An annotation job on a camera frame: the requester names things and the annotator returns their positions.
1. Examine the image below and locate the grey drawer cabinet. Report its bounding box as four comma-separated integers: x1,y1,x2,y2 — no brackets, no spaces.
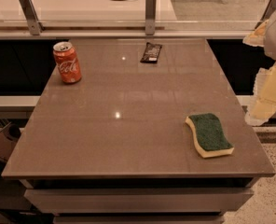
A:
24,187,254,224

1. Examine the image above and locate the green and yellow sponge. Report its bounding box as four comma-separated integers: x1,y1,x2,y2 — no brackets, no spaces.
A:
186,113,234,159

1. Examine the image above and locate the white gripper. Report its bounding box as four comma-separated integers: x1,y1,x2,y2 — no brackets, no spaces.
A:
242,10,276,126

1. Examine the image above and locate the left metal railing bracket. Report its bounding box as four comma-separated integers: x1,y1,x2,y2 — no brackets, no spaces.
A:
19,0,43,35

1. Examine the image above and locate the red coca-cola can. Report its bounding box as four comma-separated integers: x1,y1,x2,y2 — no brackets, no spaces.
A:
53,42,82,84

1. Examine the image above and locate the right metal railing bracket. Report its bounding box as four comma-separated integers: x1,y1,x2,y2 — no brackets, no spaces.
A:
255,0,276,30

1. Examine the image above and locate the middle metal railing bracket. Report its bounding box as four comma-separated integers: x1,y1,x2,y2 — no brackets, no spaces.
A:
145,0,157,35

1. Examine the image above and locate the black rxbar chocolate wrapper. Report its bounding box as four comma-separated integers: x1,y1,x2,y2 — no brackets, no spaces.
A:
140,42,162,63

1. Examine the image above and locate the metal railing bracket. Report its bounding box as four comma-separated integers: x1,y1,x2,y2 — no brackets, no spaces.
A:
145,0,157,35
19,0,43,35
255,0,276,30

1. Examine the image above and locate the dark chair at left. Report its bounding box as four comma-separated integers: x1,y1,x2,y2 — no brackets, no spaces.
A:
0,121,22,189

